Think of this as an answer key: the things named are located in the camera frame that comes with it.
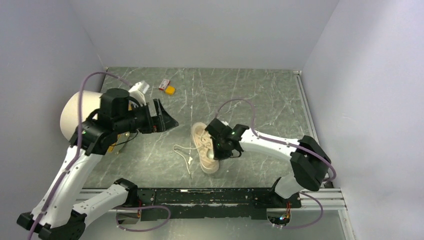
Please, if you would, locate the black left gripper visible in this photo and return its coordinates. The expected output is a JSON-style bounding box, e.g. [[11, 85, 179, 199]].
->
[[116, 97, 179, 134]]

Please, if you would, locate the white shoelace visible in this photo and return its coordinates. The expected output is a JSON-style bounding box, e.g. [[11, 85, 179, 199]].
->
[[172, 132, 213, 180]]

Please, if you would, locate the beige canvas sneaker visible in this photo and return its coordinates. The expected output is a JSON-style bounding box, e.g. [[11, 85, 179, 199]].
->
[[190, 122, 219, 175]]

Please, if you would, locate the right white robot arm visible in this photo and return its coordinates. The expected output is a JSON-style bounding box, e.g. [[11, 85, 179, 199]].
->
[[205, 118, 331, 207]]

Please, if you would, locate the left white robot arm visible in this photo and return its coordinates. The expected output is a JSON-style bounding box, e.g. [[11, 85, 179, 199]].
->
[[16, 88, 178, 240]]

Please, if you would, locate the yellow small block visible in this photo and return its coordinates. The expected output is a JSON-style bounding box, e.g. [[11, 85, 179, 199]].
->
[[164, 85, 176, 95]]

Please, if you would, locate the red white small box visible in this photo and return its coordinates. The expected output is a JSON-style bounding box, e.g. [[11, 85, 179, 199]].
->
[[158, 79, 170, 91]]

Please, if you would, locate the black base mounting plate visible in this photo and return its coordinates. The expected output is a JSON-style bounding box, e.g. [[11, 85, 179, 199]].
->
[[121, 187, 302, 221]]

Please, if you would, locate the white orange cylinder drum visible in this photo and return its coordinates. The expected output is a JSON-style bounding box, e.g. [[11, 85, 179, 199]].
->
[[59, 90, 133, 156]]

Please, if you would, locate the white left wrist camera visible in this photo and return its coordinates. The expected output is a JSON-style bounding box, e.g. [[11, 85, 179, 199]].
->
[[128, 80, 150, 106]]

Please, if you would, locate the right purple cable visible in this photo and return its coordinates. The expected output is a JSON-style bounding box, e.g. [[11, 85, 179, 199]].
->
[[214, 98, 337, 230]]

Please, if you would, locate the purple cable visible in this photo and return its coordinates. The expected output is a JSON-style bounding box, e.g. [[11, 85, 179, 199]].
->
[[26, 71, 140, 240], [214, 98, 337, 230]]

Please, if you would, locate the aluminium frame rail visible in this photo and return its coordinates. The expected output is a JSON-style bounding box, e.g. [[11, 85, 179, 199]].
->
[[54, 188, 347, 213]]

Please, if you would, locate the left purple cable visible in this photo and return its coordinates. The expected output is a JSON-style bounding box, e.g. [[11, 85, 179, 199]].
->
[[26, 71, 140, 240]]

